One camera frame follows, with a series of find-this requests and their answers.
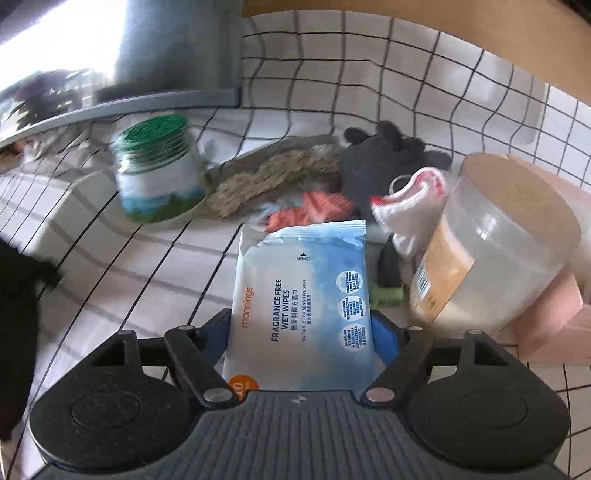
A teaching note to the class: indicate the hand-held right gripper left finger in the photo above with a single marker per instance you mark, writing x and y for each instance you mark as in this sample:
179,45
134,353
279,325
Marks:
217,337

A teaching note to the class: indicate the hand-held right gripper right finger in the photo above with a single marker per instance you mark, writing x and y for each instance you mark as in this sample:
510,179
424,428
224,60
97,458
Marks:
385,344

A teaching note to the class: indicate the blue wet wipes packet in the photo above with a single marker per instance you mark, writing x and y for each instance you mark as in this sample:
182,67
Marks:
300,304

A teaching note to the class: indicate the black cloth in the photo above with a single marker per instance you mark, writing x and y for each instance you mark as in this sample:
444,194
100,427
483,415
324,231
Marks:
21,332

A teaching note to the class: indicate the green hair clip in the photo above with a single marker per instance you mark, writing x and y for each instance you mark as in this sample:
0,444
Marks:
385,295

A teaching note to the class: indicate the small dark cloth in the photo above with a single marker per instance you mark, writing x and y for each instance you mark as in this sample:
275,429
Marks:
391,265

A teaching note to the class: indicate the checked white tablecloth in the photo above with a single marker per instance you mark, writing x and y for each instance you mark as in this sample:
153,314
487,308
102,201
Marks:
138,277

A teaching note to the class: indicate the white sock with red trim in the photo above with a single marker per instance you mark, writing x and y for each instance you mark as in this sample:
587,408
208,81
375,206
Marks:
411,212

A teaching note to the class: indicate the clear plastic jar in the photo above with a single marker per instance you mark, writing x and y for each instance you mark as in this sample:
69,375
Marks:
494,249

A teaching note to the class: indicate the coral red cloth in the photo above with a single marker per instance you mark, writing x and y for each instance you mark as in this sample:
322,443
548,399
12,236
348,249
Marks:
307,210

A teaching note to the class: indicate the pink cardboard box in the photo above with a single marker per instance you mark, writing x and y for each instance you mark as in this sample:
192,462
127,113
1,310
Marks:
554,314

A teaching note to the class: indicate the green lid glass jar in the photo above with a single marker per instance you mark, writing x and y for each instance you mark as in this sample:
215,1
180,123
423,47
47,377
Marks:
157,175

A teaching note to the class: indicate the grey speckled cloth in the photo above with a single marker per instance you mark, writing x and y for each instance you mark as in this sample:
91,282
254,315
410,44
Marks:
272,173

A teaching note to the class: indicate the black knit glove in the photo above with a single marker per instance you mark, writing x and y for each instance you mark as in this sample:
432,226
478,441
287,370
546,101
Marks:
383,157

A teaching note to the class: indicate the dark computer monitor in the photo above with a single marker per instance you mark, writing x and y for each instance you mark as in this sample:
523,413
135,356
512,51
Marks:
92,55

